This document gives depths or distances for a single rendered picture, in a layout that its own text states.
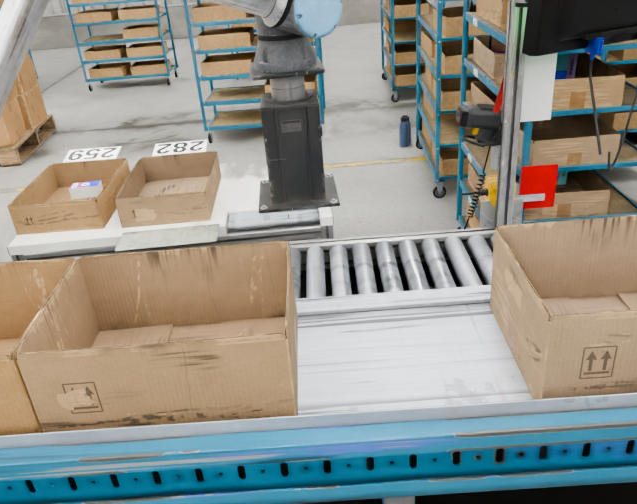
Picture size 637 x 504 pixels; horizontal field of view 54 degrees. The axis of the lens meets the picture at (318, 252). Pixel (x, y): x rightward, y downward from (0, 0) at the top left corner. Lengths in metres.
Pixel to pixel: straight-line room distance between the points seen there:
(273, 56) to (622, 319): 1.27
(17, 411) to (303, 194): 1.22
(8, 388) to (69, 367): 0.10
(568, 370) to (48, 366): 0.75
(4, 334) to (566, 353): 1.02
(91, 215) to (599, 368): 1.55
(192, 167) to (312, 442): 1.57
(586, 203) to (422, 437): 1.64
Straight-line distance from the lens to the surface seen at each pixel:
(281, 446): 0.92
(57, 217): 2.11
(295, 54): 1.89
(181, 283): 1.20
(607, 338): 0.98
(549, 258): 1.23
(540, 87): 1.76
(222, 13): 5.03
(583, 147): 2.34
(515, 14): 1.65
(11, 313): 1.33
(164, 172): 2.36
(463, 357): 1.11
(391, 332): 1.16
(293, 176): 1.98
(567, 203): 2.41
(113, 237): 2.01
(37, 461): 1.02
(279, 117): 1.92
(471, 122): 1.72
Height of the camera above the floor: 1.56
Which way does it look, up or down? 28 degrees down
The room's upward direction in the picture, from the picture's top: 5 degrees counter-clockwise
